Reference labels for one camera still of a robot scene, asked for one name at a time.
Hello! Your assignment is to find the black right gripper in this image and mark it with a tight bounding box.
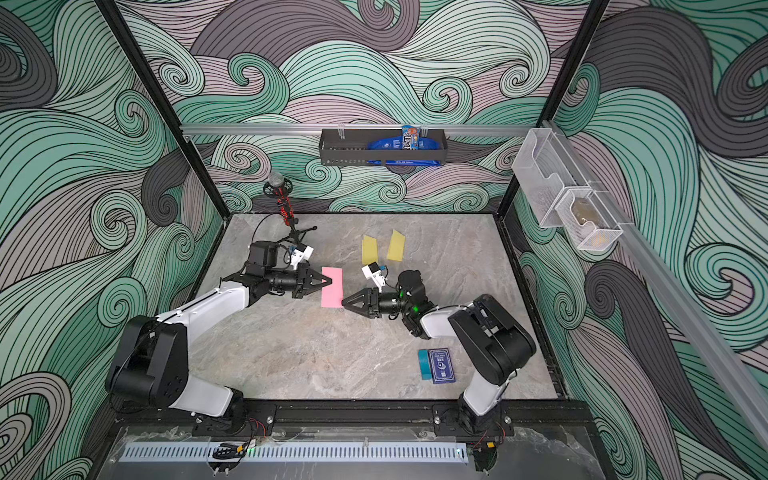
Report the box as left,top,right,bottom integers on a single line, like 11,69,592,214
348,285,416,315

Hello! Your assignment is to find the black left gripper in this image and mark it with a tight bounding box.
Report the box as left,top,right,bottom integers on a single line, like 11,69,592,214
265,265,331,298

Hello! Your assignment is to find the pink square paper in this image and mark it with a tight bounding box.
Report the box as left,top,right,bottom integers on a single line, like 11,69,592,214
321,267,344,308

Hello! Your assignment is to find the light yellow square paper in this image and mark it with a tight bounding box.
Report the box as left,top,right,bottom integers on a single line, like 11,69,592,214
362,235,378,265

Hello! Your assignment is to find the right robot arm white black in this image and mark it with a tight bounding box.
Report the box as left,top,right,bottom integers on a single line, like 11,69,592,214
341,270,536,425

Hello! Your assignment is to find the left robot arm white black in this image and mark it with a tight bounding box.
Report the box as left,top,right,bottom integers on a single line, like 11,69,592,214
105,241,333,417

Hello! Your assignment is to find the teal small card box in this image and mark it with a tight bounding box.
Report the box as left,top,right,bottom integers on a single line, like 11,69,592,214
417,349,432,381

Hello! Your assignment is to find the black tripod mic stand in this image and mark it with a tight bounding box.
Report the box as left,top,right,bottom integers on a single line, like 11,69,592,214
281,209,318,246

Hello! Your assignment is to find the dark blue card deck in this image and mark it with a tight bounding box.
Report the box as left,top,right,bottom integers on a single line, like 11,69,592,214
427,348,456,385

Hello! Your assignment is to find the blue snack package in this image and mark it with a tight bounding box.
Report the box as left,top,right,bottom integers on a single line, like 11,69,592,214
366,125,442,166

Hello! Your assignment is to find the small clear bin with items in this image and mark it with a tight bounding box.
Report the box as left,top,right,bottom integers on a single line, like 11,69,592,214
555,188,622,253

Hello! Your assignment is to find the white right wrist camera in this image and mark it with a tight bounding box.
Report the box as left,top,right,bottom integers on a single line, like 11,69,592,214
361,262,388,293

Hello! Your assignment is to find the black wall shelf basket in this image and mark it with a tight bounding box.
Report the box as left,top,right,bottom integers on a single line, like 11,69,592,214
319,127,448,167

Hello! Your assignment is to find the white perforated cable duct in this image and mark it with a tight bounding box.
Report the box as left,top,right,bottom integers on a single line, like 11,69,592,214
117,441,469,464

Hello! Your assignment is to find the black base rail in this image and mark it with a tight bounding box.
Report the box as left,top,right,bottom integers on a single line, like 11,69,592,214
192,399,593,438

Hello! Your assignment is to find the aluminium rail back wall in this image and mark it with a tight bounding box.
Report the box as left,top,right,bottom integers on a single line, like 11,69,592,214
180,122,533,137

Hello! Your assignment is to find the aluminium rail wall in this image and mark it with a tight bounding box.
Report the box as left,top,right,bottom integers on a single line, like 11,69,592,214
543,120,767,446
180,122,533,137

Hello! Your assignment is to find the black vertical frame post left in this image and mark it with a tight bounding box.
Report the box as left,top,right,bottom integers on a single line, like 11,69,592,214
95,0,232,221

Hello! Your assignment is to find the black vertical frame post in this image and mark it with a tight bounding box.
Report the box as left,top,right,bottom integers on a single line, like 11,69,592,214
495,0,612,215
95,0,232,221

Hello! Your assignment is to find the clear plastic wall bin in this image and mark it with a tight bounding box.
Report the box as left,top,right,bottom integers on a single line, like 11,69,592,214
513,128,586,228

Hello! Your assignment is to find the aluminium rail right wall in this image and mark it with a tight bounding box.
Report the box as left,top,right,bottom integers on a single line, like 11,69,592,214
543,120,767,446

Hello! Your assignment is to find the black vertical frame post right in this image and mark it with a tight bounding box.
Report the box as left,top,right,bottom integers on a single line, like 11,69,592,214
495,0,612,215

